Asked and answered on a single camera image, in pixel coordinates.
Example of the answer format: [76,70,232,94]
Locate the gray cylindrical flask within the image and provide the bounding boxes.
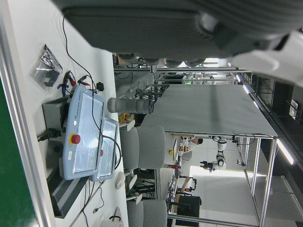
[107,97,155,115]

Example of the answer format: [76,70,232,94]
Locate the blue strap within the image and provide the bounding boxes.
[56,82,70,96]

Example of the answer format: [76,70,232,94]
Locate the red alligator clip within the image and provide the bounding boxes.
[63,70,77,86]
[77,74,92,86]

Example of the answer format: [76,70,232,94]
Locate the thin black USB cable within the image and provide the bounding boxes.
[80,181,106,215]

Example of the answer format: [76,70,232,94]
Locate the dark gray metal box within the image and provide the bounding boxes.
[37,97,71,145]

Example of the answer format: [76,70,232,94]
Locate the thick black pendant cable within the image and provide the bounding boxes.
[96,134,123,171]

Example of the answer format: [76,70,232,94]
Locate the tan bread-shaped toys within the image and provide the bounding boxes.
[117,112,132,124]

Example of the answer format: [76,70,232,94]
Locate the person holding black device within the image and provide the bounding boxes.
[177,176,197,194]

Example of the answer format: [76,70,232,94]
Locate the white computer mouse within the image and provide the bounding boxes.
[114,171,125,190]

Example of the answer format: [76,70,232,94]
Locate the aluminium frame cell with canopy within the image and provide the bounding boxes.
[141,84,279,227]

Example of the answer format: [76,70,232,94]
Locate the white robot with black joints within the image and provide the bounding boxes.
[200,135,228,174]

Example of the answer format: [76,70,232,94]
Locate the black background monitor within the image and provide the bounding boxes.
[177,195,203,218]

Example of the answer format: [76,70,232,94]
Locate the light blue teach pendant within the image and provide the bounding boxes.
[62,85,107,181]
[91,117,120,183]

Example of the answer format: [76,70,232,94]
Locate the person in white shirt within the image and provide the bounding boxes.
[180,137,204,152]

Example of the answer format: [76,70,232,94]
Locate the green conveyor belt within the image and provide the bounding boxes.
[0,0,57,227]

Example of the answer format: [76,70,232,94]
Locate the gray office chair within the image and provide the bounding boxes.
[126,193,168,227]
[119,119,167,187]

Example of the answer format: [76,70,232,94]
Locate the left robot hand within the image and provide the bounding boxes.
[51,0,303,86]

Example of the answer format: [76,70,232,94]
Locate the clear bag with black parts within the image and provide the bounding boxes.
[27,43,64,88]

